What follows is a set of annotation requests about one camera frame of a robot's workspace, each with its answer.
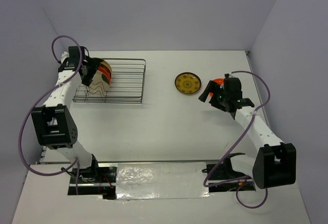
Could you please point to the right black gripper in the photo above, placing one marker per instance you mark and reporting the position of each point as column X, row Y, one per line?
column 213, row 101

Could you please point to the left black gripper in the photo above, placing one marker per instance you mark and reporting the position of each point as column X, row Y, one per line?
column 93, row 65

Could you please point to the orange plate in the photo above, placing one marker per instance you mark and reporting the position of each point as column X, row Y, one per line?
column 106, row 71
column 217, row 81

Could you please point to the orange plate front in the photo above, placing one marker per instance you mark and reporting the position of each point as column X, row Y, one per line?
column 217, row 81

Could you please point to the pink floral plate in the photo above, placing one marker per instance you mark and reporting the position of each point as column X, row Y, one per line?
column 100, row 84

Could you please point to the yellow patterned plate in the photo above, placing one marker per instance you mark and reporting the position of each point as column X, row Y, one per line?
column 187, row 83

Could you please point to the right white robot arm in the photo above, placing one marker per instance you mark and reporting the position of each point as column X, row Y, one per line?
column 275, row 162

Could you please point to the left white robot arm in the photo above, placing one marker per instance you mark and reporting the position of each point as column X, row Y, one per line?
column 53, row 122

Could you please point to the yellow plate brown rim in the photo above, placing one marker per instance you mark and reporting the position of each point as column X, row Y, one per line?
column 101, row 61

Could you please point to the silver foil sheet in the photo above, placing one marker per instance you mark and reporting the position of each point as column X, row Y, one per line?
column 172, row 180

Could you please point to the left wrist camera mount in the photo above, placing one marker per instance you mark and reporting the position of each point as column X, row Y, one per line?
column 63, row 56

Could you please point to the metal wire dish rack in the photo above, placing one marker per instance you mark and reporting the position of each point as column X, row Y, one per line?
column 126, row 85

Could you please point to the black metal base rail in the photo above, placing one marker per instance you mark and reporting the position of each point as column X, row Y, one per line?
column 105, row 184

